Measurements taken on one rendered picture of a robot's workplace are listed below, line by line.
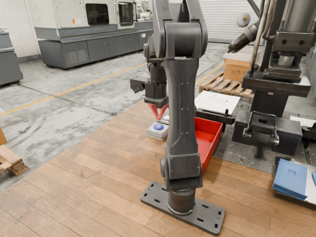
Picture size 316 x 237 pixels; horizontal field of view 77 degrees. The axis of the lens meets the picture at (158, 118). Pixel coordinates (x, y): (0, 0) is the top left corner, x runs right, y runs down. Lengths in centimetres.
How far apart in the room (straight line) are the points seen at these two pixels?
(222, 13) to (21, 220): 1004
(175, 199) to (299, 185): 34
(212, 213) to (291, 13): 55
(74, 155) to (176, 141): 41
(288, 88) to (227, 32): 951
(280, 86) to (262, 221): 38
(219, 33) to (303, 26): 960
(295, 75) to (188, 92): 37
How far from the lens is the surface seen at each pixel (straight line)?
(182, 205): 49
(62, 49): 543
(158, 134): 74
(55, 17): 538
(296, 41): 68
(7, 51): 483
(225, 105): 108
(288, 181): 66
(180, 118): 40
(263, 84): 70
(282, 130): 76
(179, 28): 39
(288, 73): 68
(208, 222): 51
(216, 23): 1028
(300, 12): 68
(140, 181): 59
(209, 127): 79
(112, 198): 56
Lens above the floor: 133
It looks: 28 degrees down
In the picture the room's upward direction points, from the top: straight up
